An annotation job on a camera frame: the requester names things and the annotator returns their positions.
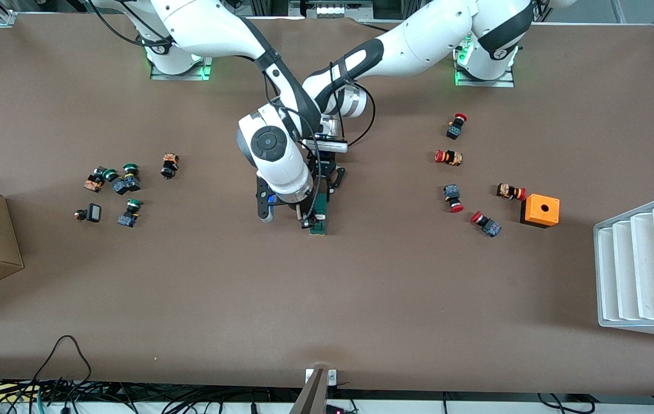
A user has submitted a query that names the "yellow tag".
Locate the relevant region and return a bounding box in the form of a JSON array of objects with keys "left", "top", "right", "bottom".
[{"left": 0, "top": 384, "right": 37, "bottom": 403}]

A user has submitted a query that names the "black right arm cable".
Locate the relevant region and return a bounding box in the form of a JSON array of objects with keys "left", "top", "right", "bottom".
[{"left": 88, "top": 0, "right": 175, "bottom": 48}]

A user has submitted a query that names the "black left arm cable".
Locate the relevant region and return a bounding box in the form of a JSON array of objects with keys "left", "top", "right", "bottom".
[{"left": 328, "top": 60, "right": 377, "bottom": 149}]

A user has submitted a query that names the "orange button enclosure box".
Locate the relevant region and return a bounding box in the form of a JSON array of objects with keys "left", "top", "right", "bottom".
[{"left": 519, "top": 194, "right": 561, "bottom": 229}]

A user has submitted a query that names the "green circuit board module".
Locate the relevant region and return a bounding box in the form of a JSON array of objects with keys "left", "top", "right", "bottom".
[{"left": 309, "top": 193, "right": 329, "bottom": 236}]

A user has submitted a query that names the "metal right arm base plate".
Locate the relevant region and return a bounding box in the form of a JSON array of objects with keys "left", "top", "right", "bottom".
[{"left": 150, "top": 55, "right": 212, "bottom": 81}]

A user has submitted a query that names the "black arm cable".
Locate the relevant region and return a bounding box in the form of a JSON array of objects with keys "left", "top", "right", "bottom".
[
  {"left": 88, "top": 0, "right": 175, "bottom": 48},
  {"left": 328, "top": 60, "right": 377, "bottom": 149}
]

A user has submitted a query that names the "small red button black block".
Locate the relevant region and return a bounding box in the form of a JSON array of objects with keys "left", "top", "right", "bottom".
[{"left": 74, "top": 203, "right": 103, "bottom": 224}]

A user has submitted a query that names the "red yellow-ringed emergency button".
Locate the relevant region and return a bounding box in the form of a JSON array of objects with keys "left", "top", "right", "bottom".
[{"left": 496, "top": 183, "right": 527, "bottom": 202}]

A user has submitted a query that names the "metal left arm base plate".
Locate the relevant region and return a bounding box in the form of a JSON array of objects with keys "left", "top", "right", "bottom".
[{"left": 454, "top": 63, "right": 516, "bottom": 89}]

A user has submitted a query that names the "green button blue contact block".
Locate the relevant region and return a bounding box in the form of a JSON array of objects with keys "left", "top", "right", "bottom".
[
  {"left": 117, "top": 198, "right": 143, "bottom": 228},
  {"left": 123, "top": 163, "right": 142, "bottom": 192},
  {"left": 102, "top": 168, "right": 129, "bottom": 196}
]

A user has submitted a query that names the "aluminium angle bracket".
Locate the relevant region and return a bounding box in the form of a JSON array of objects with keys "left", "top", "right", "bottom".
[{"left": 305, "top": 369, "right": 338, "bottom": 386}]

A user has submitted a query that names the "white slotted rack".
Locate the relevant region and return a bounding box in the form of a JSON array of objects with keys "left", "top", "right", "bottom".
[{"left": 593, "top": 191, "right": 654, "bottom": 341}]

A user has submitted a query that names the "black device with white lights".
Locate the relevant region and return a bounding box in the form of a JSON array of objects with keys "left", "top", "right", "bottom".
[{"left": 289, "top": 0, "right": 374, "bottom": 19}]

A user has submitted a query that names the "black looped cable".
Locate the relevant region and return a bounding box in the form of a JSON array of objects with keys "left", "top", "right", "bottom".
[{"left": 28, "top": 335, "right": 94, "bottom": 403}]

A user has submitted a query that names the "red mushroom button blue block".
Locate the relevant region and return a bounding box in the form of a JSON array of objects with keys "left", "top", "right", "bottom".
[
  {"left": 446, "top": 113, "right": 468, "bottom": 140},
  {"left": 470, "top": 210, "right": 502, "bottom": 238},
  {"left": 443, "top": 184, "right": 465, "bottom": 214}
]

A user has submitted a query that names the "camera mounting pole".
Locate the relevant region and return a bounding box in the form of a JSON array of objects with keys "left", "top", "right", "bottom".
[{"left": 288, "top": 368, "right": 328, "bottom": 414}]

